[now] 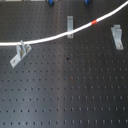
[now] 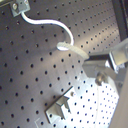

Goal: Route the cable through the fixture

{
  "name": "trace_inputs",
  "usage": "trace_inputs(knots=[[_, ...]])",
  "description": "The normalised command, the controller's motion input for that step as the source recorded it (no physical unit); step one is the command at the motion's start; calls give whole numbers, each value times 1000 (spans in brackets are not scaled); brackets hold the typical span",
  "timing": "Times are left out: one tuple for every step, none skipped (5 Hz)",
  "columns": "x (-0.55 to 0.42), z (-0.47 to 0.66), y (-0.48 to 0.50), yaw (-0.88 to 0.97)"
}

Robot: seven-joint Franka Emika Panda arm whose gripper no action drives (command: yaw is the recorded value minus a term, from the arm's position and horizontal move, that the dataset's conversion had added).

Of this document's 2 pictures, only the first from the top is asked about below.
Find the right blue object at top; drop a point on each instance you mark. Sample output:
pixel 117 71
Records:
pixel 87 2

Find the left blue object at top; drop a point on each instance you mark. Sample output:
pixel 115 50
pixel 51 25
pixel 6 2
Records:
pixel 51 2

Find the left grey cable clip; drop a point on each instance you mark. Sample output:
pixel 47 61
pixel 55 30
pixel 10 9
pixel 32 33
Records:
pixel 22 50

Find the right grey cable clip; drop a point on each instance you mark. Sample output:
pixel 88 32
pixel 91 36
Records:
pixel 117 34

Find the blue object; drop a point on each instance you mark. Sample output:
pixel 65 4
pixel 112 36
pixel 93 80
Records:
pixel 87 2
pixel 51 2

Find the middle grey cable clip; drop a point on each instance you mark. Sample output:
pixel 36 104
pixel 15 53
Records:
pixel 70 25

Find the grey cable clip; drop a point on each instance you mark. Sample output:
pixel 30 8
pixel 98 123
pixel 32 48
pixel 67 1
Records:
pixel 22 50
pixel 70 25
pixel 117 34

